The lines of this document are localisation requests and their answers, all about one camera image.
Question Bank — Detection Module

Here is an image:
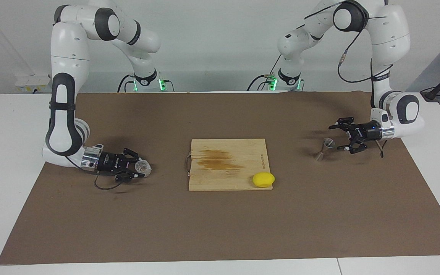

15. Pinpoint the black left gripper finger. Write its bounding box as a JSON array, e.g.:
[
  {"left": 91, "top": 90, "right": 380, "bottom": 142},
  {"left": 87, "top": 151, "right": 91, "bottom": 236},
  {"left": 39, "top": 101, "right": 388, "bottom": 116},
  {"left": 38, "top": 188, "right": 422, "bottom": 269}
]
[
  {"left": 336, "top": 139, "right": 366, "bottom": 154},
  {"left": 329, "top": 118, "right": 358, "bottom": 132}
]

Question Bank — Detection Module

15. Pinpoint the clear plastic cup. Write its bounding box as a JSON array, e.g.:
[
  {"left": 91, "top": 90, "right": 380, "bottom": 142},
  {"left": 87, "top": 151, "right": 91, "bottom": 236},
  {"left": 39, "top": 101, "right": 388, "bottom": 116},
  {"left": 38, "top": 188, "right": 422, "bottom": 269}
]
[{"left": 135, "top": 160, "right": 152, "bottom": 178}]

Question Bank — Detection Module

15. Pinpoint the steel jigger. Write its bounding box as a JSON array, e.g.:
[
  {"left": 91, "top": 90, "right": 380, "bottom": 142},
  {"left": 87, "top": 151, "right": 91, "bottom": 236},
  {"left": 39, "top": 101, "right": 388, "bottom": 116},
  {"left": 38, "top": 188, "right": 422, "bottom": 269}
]
[{"left": 313, "top": 138, "right": 335, "bottom": 162}]

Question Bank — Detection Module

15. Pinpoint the brown table mat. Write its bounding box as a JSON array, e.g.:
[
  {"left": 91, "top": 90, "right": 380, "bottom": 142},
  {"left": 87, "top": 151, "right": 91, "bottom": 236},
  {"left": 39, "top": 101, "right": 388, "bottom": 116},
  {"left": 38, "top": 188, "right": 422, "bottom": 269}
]
[{"left": 0, "top": 92, "right": 440, "bottom": 265}]

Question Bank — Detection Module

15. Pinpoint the yellow lemon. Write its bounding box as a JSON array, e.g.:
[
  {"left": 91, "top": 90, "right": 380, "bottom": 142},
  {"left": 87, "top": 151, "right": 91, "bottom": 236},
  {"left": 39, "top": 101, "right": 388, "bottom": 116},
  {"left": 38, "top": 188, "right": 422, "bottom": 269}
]
[{"left": 252, "top": 172, "right": 276, "bottom": 188}]

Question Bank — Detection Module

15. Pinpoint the wooden cutting board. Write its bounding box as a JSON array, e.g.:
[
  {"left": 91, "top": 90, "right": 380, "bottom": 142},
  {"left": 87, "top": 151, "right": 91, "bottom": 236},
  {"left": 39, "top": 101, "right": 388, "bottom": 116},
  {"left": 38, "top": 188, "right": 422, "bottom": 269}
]
[{"left": 184, "top": 139, "right": 273, "bottom": 191}]

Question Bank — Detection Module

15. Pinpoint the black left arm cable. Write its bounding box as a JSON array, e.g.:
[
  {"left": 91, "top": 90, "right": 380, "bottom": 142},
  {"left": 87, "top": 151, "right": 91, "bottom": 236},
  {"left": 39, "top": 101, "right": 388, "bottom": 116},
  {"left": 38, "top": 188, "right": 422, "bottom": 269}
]
[{"left": 304, "top": 0, "right": 394, "bottom": 158}]

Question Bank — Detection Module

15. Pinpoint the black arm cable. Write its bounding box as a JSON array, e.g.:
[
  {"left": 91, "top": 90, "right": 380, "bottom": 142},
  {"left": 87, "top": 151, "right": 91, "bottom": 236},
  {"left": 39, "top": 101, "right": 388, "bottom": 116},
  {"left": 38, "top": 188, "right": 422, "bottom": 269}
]
[
  {"left": 93, "top": 168, "right": 129, "bottom": 191},
  {"left": 304, "top": 0, "right": 394, "bottom": 158}
]

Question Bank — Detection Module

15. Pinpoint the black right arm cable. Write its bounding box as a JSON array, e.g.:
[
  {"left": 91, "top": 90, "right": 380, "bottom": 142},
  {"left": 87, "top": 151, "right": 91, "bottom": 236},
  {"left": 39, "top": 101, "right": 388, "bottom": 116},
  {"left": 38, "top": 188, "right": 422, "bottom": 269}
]
[{"left": 93, "top": 168, "right": 129, "bottom": 191}]

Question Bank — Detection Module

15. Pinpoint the black base cable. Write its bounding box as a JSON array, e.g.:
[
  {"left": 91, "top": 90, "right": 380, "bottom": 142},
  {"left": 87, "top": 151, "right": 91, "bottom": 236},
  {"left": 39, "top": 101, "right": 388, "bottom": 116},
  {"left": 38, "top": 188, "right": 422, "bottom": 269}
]
[
  {"left": 247, "top": 57, "right": 281, "bottom": 92},
  {"left": 118, "top": 74, "right": 134, "bottom": 93}
]

